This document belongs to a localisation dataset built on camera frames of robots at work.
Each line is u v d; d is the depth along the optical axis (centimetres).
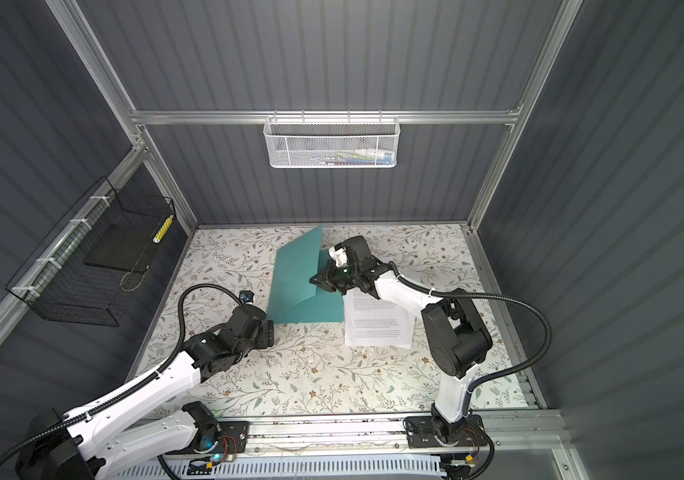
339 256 85
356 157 93
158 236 80
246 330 61
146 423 56
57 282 65
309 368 85
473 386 55
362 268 71
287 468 77
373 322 94
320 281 78
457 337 49
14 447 38
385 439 74
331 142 124
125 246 77
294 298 89
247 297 72
